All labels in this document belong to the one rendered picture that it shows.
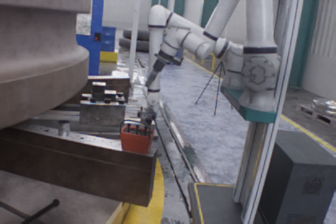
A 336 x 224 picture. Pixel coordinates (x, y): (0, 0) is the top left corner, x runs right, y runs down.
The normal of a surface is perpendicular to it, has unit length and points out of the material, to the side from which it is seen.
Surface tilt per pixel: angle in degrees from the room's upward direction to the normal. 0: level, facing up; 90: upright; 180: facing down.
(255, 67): 92
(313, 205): 90
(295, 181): 90
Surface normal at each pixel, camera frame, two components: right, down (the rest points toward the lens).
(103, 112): 0.18, 0.31
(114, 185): -0.22, 0.27
